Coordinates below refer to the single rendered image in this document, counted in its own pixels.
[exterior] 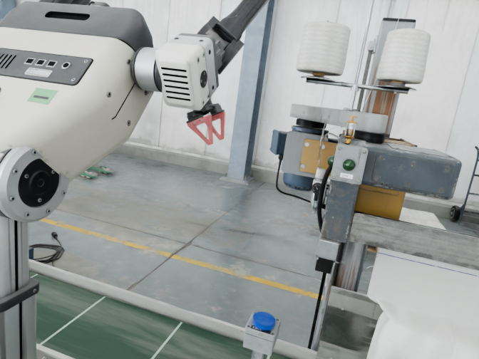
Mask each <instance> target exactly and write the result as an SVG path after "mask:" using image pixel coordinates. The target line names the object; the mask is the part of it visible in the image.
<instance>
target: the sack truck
mask: <svg viewBox="0 0 479 359"><path fill-rule="evenodd" d="M475 149H476V150H477V158H476V162H475V166H474V170H473V174H472V177H471V180H470V184H469V188H468V192H467V194H466V198H465V202H464V204H463V205H462V207H461V208H460V209H459V206H457V205H454V206H453V207H452V208H451V211H450V220H451V221H452V222H456V221H457V220H458V225H459V226H460V227H461V228H462V229H467V230H470V231H476V232H479V225H478V224H471V223H467V222H462V221H461V220H462V217H463V216H465V217H472V216H468V215H464V214H463V212H466V213H471V214H479V213H478V212H471V211H465V206H466V202H467V200H468V195H469V194H471V195H477V196H479V194H476V193H471V192H470V188H471V185H472V182H473V178H474V176H476V177H479V175H475V170H476V167H477V164H478V162H479V148H478V147H477V146H475ZM472 218H476V219H479V218H478V217H472Z"/></svg>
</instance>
